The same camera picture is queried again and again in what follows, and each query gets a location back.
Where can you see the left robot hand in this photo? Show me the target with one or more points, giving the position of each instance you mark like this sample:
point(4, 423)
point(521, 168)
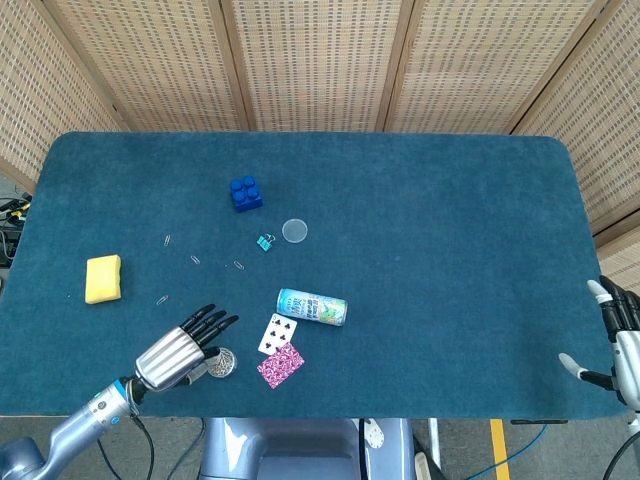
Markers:
point(167, 357)

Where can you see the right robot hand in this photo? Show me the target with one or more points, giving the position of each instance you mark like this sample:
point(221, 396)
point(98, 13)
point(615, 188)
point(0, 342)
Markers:
point(627, 360)

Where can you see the paper clip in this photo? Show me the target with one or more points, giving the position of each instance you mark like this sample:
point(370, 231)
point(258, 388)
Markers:
point(162, 300)
point(239, 265)
point(195, 259)
point(167, 239)

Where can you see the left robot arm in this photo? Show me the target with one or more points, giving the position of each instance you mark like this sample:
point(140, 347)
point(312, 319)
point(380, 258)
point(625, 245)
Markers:
point(85, 420)

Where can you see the clear jar of paper clips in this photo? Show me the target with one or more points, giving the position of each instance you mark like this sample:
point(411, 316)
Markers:
point(227, 365)

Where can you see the yellow sponge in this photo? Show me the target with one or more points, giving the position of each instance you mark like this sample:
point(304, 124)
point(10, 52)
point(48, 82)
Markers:
point(102, 280)

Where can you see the black flat bar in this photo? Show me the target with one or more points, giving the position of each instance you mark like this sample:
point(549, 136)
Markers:
point(540, 422)

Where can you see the six of clubs card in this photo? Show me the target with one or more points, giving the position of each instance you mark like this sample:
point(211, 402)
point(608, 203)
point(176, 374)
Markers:
point(275, 332)

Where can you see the pink patterned playing card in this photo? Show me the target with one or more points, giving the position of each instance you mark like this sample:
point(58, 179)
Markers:
point(280, 365)

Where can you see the teal binder clip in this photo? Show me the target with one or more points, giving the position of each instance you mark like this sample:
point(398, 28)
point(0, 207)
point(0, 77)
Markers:
point(262, 243)

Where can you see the light blue drink can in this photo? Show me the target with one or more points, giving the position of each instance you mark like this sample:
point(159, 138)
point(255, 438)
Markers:
point(310, 306)

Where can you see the grey-blue robot torso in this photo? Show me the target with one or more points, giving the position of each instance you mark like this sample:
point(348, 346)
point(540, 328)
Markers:
point(300, 450)

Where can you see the blue toy building brick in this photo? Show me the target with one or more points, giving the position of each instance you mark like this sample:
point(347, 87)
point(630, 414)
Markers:
point(247, 197)

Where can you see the clear round plastic lid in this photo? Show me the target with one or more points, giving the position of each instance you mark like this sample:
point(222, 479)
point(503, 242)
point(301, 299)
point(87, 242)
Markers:
point(295, 231)

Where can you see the blue felt table cover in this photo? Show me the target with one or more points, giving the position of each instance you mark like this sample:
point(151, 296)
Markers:
point(425, 250)

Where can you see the woven folding screen panel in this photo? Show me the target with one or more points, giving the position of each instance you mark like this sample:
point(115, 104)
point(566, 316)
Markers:
point(30, 100)
point(600, 125)
point(320, 65)
point(490, 65)
point(150, 65)

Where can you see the white perforated bracket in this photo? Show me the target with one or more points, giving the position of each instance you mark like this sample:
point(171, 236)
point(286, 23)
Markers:
point(372, 435)

